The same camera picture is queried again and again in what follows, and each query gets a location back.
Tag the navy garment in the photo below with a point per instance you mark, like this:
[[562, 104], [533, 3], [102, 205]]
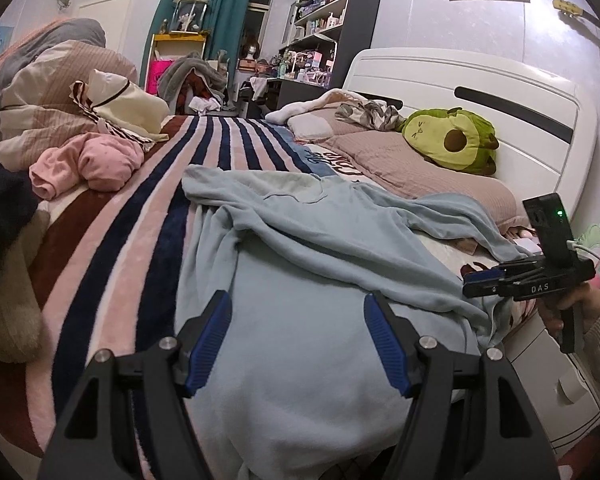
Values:
[[2, 200]]

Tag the striped fleece blanket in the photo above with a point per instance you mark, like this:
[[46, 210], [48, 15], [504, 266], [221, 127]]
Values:
[[130, 240]]

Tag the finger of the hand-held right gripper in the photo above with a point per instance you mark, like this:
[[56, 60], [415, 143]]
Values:
[[485, 290], [482, 275]]

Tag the pink garment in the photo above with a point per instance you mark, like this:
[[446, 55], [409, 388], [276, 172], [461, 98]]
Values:
[[95, 162]]

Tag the white fleece throw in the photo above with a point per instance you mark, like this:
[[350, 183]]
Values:
[[305, 107]]

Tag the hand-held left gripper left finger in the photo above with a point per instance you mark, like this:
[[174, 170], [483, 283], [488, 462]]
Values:
[[210, 341]]

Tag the white bed headboard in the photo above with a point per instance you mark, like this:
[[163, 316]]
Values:
[[480, 72]]

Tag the mannequin head with wig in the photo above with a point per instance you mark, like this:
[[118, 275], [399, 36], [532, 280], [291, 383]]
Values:
[[251, 50]]

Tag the cream fluffy cloth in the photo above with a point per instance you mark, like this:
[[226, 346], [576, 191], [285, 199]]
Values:
[[7, 300]]

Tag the green avocado plush toy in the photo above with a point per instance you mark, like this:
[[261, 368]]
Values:
[[445, 135]]

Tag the glass display case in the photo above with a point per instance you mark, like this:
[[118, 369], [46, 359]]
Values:
[[190, 14]]

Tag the pink and grey duvet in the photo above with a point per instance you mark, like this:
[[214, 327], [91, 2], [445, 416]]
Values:
[[35, 90]]

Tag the grey clothes pile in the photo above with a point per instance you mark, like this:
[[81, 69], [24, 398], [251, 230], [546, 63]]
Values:
[[185, 72]]

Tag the yellow cabinet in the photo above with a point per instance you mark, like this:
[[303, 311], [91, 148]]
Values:
[[180, 40]]

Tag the dark bookshelf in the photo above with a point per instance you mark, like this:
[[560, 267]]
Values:
[[360, 15]]

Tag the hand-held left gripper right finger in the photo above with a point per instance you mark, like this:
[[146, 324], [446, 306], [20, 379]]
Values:
[[387, 346]]

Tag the patterned grey cloth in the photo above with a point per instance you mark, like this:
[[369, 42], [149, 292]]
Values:
[[375, 115]]

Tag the white nightstand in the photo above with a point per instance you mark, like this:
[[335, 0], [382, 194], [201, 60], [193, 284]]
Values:
[[535, 360]]

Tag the dusty pink pillow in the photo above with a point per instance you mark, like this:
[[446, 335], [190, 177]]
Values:
[[410, 165]]

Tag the cream cloth bag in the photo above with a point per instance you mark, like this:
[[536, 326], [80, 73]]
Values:
[[130, 105]]

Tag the teal curtain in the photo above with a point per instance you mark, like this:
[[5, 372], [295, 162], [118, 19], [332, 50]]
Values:
[[225, 15]]

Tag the yellow ukulele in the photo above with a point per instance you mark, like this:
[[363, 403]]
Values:
[[575, 9]]

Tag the light blue sweatshirt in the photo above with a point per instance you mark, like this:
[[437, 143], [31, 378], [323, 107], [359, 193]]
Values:
[[305, 310]]

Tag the small pale pillow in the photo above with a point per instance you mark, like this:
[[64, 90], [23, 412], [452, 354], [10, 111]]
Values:
[[312, 125]]

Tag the person's right hand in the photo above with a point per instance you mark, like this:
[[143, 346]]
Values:
[[594, 310]]

